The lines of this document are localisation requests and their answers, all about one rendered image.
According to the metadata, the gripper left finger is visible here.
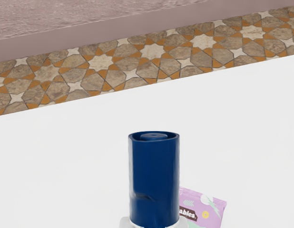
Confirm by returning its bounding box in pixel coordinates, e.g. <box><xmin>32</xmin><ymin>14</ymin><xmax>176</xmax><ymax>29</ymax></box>
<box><xmin>119</xmin><ymin>216</ymin><xmax>131</xmax><ymax>228</ymax></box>

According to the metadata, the dark blue cylindrical bottle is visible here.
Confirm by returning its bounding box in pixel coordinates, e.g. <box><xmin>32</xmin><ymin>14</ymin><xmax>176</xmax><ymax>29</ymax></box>
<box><xmin>127</xmin><ymin>131</ymin><xmax>181</xmax><ymax>226</ymax></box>

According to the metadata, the purple printed packet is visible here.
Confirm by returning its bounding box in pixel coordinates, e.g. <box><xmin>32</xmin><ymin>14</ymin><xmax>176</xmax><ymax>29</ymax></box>
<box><xmin>177</xmin><ymin>186</ymin><xmax>227</xmax><ymax>228</ymax></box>

